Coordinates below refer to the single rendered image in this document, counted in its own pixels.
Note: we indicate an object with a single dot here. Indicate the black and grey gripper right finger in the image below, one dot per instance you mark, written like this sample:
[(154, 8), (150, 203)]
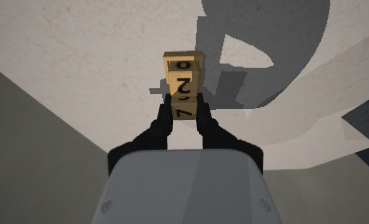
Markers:
[(214, 135)]

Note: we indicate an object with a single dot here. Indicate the tan calendar cube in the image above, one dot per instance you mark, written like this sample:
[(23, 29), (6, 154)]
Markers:
[(183, 78), (184, 108)]

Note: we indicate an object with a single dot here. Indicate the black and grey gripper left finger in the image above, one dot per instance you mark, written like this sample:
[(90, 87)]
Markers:
[(154, 138)]

